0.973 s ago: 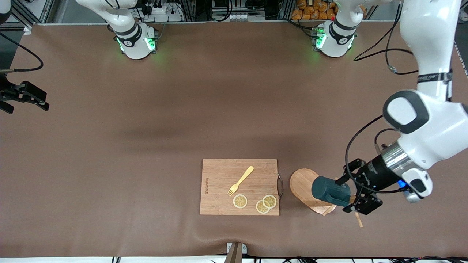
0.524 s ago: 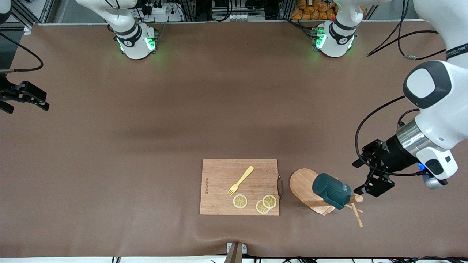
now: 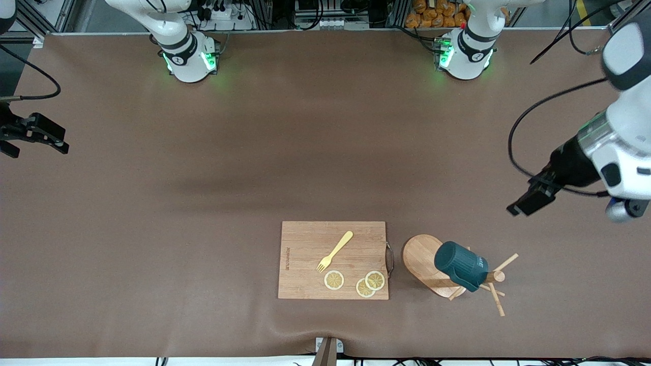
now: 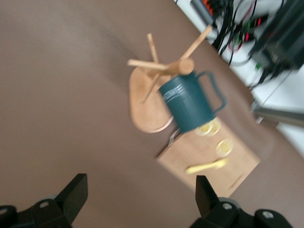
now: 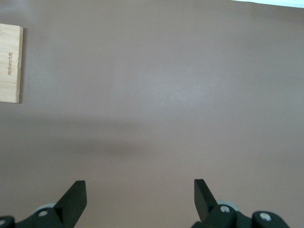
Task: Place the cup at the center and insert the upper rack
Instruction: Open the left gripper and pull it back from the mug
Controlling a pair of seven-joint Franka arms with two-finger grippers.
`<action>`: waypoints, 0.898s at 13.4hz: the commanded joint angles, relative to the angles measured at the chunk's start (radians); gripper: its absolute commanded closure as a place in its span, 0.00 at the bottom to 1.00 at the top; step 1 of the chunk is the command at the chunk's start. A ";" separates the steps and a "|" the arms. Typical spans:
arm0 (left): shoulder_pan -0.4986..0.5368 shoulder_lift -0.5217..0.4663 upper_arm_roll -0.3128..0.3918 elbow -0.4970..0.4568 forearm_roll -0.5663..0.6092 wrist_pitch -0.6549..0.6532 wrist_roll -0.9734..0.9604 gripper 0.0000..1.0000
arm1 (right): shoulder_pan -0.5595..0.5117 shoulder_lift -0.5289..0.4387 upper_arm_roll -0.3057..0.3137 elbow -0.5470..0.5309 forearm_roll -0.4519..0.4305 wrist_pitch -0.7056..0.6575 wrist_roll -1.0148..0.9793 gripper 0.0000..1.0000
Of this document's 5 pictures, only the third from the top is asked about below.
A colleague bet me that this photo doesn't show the dark green cup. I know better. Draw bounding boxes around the dark green cup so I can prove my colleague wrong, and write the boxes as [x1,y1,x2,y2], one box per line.
[434,241,489,293]

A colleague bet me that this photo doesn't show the wooden mug tree rack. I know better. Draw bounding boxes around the wooden mug tree rack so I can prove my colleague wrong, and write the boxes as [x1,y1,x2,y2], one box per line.
[403,234,520,317]

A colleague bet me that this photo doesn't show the brown table mat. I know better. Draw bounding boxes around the brown table mat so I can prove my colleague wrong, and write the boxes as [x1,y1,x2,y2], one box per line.
[0,28,651,359]

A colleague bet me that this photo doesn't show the yellow plastic fork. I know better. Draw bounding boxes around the yellow plastic fork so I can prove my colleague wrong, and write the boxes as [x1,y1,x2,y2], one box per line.
[316,231,354,273]

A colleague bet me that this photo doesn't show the orange snack bags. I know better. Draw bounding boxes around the orange snack bags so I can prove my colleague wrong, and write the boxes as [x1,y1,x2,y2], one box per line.
[405,0,471,29]

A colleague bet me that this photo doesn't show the white power strip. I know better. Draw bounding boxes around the white power strip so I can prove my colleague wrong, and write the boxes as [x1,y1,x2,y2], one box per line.
[196,3,256,31]

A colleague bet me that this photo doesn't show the bamboo cutting board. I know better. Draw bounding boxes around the bamboo cutting board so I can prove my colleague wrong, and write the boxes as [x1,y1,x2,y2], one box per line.
[278,221,395,300]

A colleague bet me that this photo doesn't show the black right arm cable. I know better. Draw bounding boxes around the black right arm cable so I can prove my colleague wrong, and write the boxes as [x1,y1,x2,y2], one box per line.
[0,44,62,101]

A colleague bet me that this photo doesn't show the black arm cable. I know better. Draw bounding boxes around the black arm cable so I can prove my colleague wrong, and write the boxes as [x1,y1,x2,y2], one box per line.
[0,44,62,101]
[508,0,612,198]

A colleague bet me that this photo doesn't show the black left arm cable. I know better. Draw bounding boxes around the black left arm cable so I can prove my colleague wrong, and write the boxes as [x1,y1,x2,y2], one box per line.
[508,0,612,198]

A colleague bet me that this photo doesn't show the aluminium frame strut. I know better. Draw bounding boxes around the aluminium frame strut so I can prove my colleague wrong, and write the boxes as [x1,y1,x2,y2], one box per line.
[0,0,77,47]

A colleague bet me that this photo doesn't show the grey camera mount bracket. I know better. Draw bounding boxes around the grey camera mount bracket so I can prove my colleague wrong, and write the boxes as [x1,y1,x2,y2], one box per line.
[311,337,345,366]

